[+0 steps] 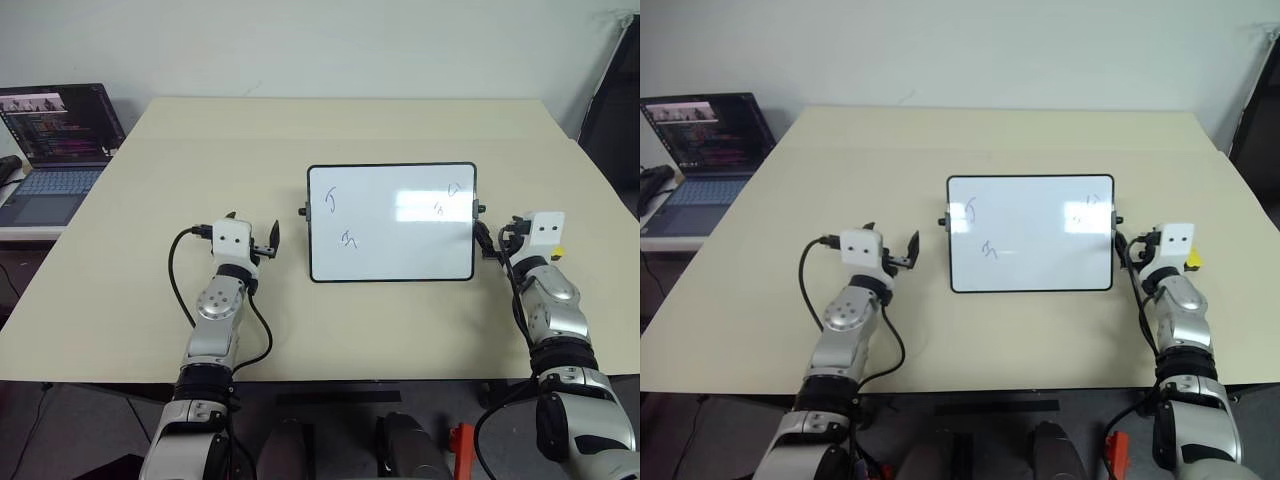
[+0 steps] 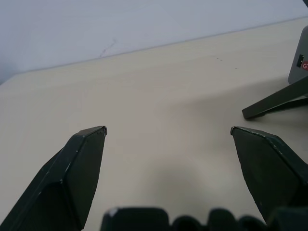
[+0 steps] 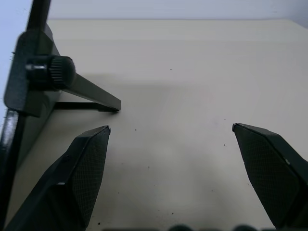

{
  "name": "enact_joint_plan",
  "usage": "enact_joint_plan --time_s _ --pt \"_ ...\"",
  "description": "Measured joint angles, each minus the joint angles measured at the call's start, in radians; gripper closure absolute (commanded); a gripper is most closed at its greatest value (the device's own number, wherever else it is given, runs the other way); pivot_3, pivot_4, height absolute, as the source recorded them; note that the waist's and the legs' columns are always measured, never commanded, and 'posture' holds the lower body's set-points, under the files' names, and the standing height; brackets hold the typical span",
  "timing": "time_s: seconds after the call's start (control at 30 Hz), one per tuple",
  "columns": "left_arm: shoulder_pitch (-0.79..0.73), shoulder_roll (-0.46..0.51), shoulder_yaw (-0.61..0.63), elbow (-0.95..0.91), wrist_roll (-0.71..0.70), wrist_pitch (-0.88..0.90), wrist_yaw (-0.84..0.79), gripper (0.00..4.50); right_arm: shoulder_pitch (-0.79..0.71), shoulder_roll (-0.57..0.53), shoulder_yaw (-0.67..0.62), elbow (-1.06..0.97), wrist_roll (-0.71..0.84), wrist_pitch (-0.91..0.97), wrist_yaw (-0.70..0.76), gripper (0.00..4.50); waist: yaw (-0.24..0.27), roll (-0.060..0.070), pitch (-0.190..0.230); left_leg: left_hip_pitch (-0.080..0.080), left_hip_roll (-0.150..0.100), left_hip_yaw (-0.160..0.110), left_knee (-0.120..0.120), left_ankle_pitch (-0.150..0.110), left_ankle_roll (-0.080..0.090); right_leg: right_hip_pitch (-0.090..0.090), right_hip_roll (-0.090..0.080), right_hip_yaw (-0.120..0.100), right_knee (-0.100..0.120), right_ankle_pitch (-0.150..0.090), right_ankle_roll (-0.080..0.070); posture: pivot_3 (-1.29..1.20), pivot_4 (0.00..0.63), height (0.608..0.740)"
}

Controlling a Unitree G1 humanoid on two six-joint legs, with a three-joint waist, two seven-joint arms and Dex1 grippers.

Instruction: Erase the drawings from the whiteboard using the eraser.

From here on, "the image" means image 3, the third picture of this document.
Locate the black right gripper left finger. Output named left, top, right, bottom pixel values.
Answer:
left=4, top=125, right=112, bottom=231

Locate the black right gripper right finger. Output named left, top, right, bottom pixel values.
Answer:
left=232, top=123, right=308, bottom=230

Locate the black whiteboard stand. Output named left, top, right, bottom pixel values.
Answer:
left=0, top=0, right=122, bottom=231

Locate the black knurled stand knob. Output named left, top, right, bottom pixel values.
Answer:
left=26, top=55, right=76, bottom=91

